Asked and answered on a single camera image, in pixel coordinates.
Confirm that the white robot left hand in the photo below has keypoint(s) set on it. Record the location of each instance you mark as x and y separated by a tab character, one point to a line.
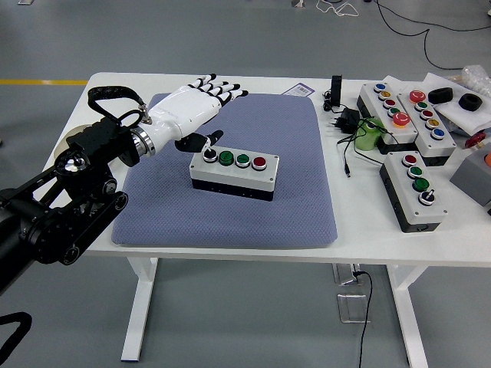
184	111

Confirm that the four-button box with selector switch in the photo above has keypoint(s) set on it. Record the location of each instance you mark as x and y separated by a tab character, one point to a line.
234	174
429	214

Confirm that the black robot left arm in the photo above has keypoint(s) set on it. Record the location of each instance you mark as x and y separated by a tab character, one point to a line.
57	214

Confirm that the five-button box, long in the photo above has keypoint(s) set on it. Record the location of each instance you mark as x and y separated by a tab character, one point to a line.
370	96

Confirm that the five-button box, short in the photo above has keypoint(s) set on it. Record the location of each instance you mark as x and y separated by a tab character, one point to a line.
441	145

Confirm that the red mushroom button part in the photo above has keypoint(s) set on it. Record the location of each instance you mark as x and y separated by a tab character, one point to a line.
475	140

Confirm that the beige shallow dish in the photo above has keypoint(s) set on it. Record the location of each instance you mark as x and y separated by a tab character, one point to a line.
74	130

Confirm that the purple-edged printed card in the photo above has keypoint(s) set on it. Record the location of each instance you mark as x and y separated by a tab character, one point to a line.
301	90

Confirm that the blue-grey padded mat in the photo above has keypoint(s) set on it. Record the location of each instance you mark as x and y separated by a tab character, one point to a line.
261	214

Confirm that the black upright device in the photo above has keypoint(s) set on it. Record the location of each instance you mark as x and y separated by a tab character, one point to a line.
336	90

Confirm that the black power adapter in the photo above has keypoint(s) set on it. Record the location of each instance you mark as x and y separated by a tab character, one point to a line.
351	117

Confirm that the green plastic cup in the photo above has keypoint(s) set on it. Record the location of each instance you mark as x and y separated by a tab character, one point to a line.
364	140

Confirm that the white table leg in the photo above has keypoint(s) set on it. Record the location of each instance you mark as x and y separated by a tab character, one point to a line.
140	306
412	326

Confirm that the metal floor socket plate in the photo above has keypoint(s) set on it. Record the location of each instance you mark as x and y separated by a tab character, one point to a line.
345	274
353	308

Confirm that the white cardboard sheet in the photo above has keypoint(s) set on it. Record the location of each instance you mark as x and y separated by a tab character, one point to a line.
464	120

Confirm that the grey box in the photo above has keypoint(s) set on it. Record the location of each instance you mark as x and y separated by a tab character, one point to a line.
472	176

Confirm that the clear plastic bag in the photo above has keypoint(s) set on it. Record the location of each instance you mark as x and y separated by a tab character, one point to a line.
477	76

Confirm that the orange object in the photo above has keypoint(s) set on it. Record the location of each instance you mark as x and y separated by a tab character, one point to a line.
488	160

